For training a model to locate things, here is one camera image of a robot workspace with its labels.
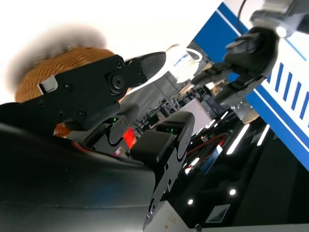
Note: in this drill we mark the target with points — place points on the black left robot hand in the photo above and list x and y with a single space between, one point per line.
253 55

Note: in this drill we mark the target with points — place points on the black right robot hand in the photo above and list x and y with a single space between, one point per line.
72 181

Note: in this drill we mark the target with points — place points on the red ribbon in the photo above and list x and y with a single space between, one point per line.
129 137

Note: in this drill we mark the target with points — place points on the brown wicker basket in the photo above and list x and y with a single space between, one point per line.
60 62

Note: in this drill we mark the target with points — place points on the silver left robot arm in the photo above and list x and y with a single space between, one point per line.
287 14

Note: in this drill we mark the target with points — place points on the blue white display board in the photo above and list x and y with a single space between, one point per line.
285 101

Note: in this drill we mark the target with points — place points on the white lidded mug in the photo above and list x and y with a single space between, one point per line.
183 62

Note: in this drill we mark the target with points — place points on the white cabinet box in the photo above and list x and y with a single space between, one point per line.
198 116

